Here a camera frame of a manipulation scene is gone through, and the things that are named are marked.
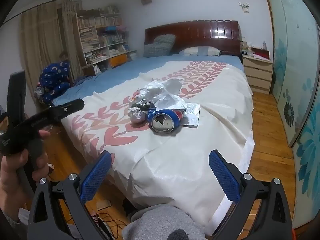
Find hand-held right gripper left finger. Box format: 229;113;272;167
27;151;112;240

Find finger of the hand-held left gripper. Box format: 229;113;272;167
49;98;84;119

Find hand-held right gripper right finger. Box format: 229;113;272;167
208;149;293;240

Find silver paper ball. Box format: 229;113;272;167
128;106;146;123

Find white wrapper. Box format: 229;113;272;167
180;102;200;128

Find crushed blue can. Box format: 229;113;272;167
147;107;187;134

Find person's left forearm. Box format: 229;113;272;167
0;200;30;240

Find person's left hand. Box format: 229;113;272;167
0;129;52;222

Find white paper sheet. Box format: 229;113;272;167
96;200;112;211

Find blue star patterned clothing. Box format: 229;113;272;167
35;60;72;105

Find white leaf patterned bedspread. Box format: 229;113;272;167
61;60;255;233

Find blue bedsheet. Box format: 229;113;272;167
51;55;244;107

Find wooden bookshelf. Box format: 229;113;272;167
76;5;137;77

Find rows of books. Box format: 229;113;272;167
77;6;130;64

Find beige curtain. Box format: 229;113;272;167
20;0;83;98

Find grey plaid pillow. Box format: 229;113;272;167
143;34;176;58

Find light wooden nightstand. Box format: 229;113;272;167
242;54;274;95

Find blue floral glass door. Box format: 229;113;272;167
264;0;320;230

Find red box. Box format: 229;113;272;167
252;47;270;60

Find white and blue pillow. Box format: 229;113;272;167
178;46;222;56

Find dark wooden headboard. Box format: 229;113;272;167
144;20;242;58

